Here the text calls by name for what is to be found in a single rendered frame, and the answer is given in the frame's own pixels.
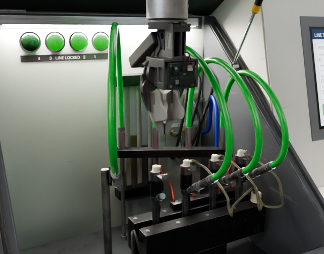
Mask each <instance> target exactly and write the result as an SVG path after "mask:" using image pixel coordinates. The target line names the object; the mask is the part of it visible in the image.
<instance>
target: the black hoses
mask: <svg viewBox="0 0 324 254"><path fill-rule="evenodd" d="M198 82H199V88H198V94H197V99H196V102H195V101H193V106H194V110H193V114H192V121H191V126H192V125H193V122H194V118H195V115H196V116H197V121H198V127H197V130H196V132H195V135H194V137H193V140H192V147H193V145H194V142H195V140H196V144H195V146H194V147H198V144H199V139H200V133H201V125H202V122H203V120H204V117H205V114H206V112H207V109H208V107H209V104H210V99H209V98H210V96H211V95H213V88H212V87H211V91H210V94H209V97H208V100H207V103H206V106H205V109H204V111H203V114H202V116H201V118H200V115H199V111H198V104H199V100H200V95H201V89H202V82H201V77H200V75H199V77H198ZM188 93H189V89H186V90H185V100H184V106H183V107H184V109H185V113H186V107H187V101H188ZM184 118H185V116H184ZM184 118H183V119H181V122H180V128H179V132H178V134H177V135H176V136H177V142H176V147H178V146H179V142H180V143H181V147H185V141H184V143H183V138H182V136H181V133H182V128H183V123H184Z"/></svg>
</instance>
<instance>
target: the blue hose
mask: <svg viewBox="0 0 324 254"><path fill-rule="evenodd" d="M209 99H210V104H209V110H208V125H207V129H205V130H201V133H202V134H206V133H208V132H209V131H210V129H211V124H212V109H213V107H214V124H215V147H218V141H219V110H218V104H217V100H216V98H215V97H214V96H213V95H211V96H210V98H209Z"/></svg>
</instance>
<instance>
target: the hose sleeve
mask: <svg viewBox="0 0 324 254"><path fill-rule="evenodd" d="M110 173H111V177H112V181H113V183H114V184H115V185H120V184H121V182H122V177H121V171H120V169H119V173H118V174H117V175H113V174H112V172H111V170H110Z"/></svg>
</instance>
